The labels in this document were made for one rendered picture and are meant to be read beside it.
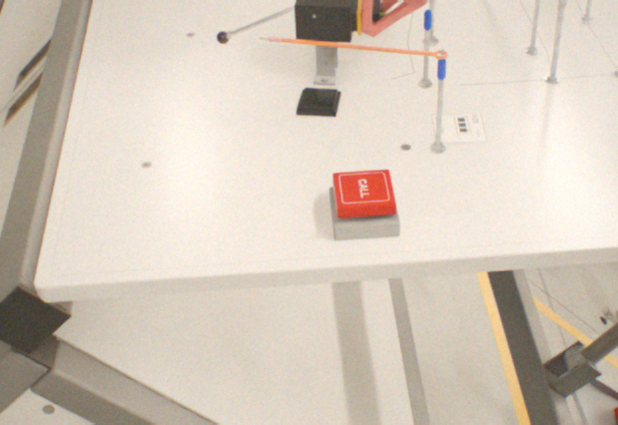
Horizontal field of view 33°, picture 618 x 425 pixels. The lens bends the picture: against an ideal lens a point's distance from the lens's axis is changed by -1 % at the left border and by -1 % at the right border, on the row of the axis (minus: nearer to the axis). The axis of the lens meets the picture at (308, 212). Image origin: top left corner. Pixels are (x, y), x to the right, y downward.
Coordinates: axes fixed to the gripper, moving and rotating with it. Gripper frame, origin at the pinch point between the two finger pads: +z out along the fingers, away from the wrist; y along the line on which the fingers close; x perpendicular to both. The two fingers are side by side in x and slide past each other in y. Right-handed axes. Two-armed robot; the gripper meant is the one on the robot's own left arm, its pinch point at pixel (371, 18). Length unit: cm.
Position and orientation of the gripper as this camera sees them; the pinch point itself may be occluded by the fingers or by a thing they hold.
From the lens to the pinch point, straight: 105.5
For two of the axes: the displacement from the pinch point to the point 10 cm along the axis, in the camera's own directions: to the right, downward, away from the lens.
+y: 1.3, -6.5, 7.5
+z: -3.7, 6.7, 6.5
